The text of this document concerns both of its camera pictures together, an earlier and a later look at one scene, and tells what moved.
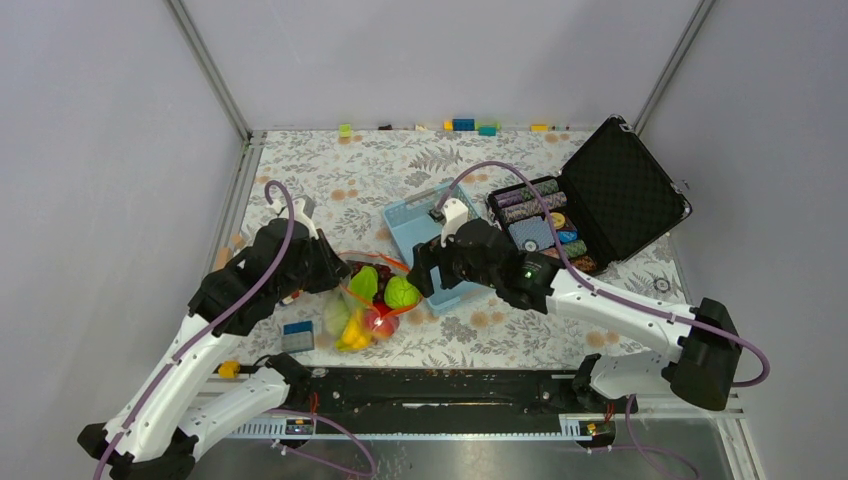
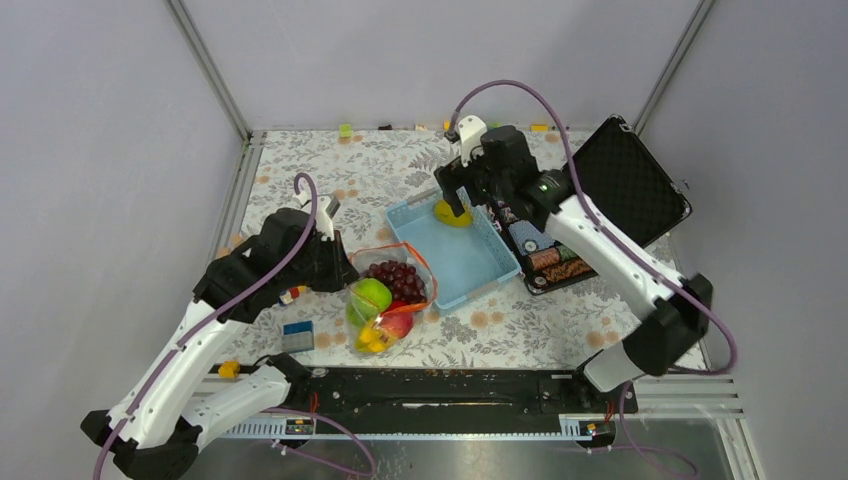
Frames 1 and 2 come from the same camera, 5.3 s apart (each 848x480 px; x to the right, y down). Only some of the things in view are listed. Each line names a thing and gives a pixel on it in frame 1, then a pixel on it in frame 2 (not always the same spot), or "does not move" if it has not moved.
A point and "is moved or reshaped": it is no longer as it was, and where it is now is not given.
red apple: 382,325 -> 397,323
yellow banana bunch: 355,335 -> 372,340
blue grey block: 298,336 does not move
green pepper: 399,292 -> 367,299
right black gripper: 431,254 -> 454,176
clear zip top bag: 373,296 is moved or reshaped
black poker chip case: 613,199 does not move
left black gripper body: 317,272 does not move
